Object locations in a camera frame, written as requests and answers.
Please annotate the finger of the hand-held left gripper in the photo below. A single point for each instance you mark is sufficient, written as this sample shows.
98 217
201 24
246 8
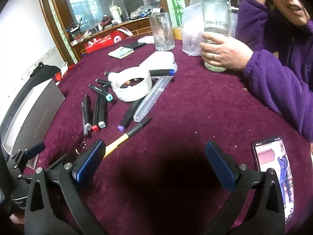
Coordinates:
35 149

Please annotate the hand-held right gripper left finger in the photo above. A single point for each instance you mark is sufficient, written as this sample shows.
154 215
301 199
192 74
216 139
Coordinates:
88 166

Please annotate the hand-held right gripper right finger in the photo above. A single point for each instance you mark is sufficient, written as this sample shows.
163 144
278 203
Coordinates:
221 167

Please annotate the grey cardboard box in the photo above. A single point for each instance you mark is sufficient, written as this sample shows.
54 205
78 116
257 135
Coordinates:
31 117

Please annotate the thin black pen clear cap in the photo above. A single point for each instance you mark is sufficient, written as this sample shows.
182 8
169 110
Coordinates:
85 115

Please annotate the yellow and black pen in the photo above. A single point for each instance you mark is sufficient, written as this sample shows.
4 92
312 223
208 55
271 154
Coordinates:
129 133

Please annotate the black marker red cap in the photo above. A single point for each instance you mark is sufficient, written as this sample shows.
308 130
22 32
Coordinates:
95 112

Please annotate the black marker grey cap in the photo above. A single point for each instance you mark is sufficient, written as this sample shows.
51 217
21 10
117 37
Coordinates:
102 110

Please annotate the black marker purple cap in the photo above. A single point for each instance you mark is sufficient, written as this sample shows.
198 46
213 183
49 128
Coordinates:
129 115

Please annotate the black marker teal cap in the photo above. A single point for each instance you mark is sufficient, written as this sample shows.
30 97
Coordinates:
100 91

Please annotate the black marker white band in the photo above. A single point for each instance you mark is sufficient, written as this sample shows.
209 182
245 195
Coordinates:
104 81

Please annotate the black marker tan tip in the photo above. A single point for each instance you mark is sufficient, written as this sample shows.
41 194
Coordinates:
111 74

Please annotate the clear plastic tube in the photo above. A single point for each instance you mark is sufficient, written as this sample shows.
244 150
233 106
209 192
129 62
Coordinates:
152 95

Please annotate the black marker blue cap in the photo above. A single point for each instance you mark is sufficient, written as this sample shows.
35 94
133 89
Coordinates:
161 72

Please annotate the white rectangular case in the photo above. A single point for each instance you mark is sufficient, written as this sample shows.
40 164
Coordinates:
159 60

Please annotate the smartphone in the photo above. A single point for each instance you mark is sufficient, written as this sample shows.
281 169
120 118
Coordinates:
276 176

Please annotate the maroon velvet tablecloth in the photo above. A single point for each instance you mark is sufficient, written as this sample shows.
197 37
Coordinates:
195 107

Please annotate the red cloth item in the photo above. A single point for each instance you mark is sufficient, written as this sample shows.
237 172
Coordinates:
58 76

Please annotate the white plastic item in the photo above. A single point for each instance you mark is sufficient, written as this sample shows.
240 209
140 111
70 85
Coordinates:
64 68

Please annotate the small booklet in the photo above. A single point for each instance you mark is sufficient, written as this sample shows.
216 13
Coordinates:
121 53

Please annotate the red bag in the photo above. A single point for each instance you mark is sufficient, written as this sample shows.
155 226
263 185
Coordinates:
105 41

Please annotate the black wallet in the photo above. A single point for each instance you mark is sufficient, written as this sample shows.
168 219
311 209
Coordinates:
134 45

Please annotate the white paper sheet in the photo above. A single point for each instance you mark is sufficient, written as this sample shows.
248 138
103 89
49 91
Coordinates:
146 39

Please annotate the clear plastic bag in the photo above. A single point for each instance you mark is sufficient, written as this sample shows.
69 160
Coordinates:
193 29

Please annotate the glass mug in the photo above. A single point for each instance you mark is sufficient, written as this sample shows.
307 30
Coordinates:
161 34

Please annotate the wooden cabinet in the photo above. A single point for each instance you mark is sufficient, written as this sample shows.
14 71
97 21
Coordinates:
137 25

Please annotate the water bottle teal lid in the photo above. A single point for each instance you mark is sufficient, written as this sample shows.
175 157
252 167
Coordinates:
215 14

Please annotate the white blender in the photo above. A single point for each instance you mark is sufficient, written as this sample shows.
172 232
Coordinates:
115 13

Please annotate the bamboo print panel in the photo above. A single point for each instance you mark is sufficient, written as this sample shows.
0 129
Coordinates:
173 2

